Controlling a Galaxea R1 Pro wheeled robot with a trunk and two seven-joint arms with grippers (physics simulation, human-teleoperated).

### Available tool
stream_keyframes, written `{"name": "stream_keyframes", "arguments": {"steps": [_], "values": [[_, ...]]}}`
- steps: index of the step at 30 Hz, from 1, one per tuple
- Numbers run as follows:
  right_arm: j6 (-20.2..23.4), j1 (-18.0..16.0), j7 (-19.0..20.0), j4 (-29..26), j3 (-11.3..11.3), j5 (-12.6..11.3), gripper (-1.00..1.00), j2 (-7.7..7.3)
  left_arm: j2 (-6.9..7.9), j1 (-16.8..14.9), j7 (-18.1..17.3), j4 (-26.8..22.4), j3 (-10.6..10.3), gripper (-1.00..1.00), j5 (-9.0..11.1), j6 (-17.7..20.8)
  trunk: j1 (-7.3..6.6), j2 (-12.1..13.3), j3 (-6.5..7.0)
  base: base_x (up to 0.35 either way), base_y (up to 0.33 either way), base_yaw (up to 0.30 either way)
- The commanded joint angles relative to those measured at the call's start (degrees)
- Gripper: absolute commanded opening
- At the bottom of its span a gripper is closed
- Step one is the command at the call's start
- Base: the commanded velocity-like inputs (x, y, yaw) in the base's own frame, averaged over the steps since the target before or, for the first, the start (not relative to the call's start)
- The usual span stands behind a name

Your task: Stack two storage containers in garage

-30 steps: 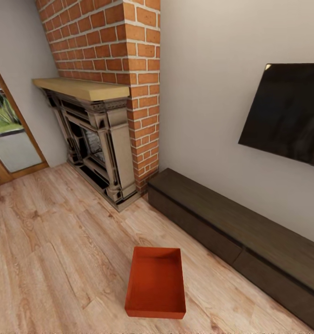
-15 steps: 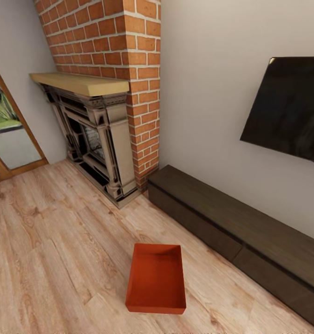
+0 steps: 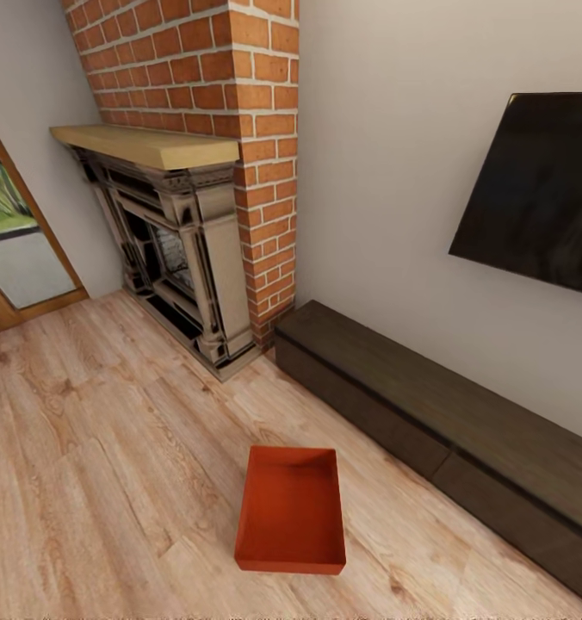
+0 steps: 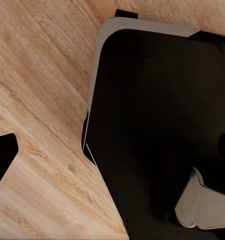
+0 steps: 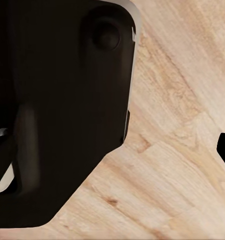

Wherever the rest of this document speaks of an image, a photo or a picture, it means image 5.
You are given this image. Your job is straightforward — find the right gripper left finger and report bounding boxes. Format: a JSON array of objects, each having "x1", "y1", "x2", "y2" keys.
[{"x1": 0, "y1": 133, "x2": 19, "y2": 181}]

